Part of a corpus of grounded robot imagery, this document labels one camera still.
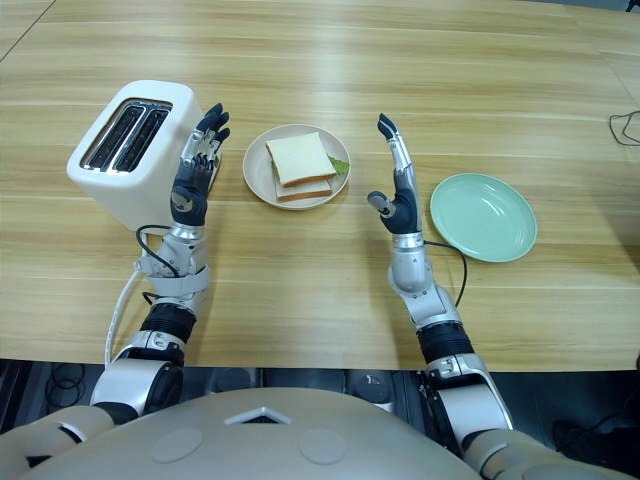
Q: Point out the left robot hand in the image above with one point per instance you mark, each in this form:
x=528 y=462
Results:
x=192 y=185

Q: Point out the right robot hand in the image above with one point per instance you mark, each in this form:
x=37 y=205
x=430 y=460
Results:
x=404 y=200

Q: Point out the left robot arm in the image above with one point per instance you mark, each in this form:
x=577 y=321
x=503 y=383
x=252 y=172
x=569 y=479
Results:
x=165 y=310

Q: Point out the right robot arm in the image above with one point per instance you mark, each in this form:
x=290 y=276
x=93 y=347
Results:
x=440 y=320

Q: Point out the beige round plate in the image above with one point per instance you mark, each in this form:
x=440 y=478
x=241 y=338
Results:
x=260 y=175

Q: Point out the cream toaster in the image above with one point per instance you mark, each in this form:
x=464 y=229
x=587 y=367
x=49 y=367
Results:
x=131 y=155

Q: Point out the green lettuce leaf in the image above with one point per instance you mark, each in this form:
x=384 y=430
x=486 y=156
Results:
x=340 y=165

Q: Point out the green round plate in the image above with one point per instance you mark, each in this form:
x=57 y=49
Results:
x=482 y=217

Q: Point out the bread slice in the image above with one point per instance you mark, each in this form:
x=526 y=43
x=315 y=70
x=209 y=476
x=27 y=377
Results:
x=305 y=192
x=300 y=159

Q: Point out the robot body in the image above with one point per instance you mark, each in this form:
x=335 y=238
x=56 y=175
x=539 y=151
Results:
x=260 y=440

